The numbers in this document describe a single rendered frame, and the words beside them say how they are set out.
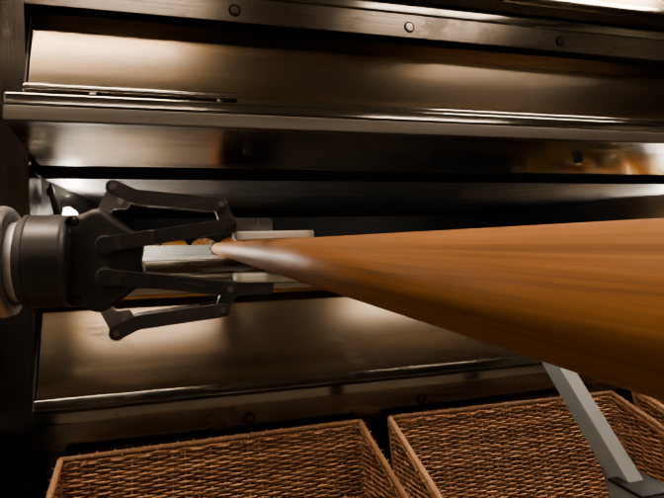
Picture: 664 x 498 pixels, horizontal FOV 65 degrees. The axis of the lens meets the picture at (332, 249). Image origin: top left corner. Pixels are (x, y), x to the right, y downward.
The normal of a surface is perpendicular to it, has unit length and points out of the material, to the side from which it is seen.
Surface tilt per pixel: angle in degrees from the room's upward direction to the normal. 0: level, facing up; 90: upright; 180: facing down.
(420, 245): 49
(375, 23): 90
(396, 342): 70
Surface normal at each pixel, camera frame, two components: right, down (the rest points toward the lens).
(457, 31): 0.27, 0.00
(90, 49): 0.25, -0.33
